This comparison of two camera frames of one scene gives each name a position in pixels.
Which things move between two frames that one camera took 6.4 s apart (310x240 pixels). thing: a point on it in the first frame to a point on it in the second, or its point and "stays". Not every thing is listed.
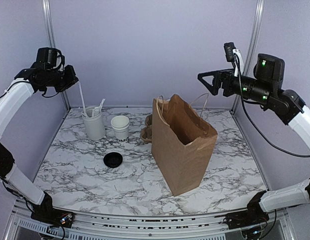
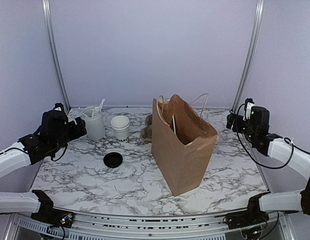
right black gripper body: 228,74 to 233,117
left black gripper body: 65,80 to 74,134
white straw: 83,104 to 174,124
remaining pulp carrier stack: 146,133 stays
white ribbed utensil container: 95,126 stays
